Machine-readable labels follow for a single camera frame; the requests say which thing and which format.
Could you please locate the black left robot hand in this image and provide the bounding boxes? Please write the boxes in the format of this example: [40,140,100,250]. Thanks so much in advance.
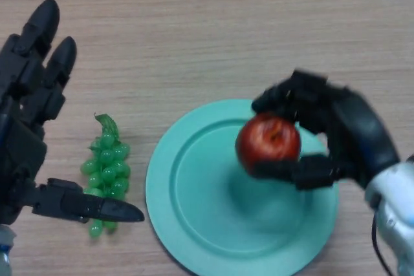
[0,0,146,225]

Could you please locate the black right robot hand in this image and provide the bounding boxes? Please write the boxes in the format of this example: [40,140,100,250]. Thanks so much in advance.
[250,68,401,192]

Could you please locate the red apple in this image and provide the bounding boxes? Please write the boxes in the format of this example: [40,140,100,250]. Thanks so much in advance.
[235,111,302,176]

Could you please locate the green round plate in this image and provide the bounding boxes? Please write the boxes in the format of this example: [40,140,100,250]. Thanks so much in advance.
[145,98,340,273]

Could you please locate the green plastic grape bunch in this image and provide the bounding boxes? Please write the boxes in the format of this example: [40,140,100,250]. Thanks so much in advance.
[80,112,131,239]

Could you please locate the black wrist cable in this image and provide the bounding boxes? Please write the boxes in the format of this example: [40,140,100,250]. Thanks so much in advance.
[371,212,395,276]

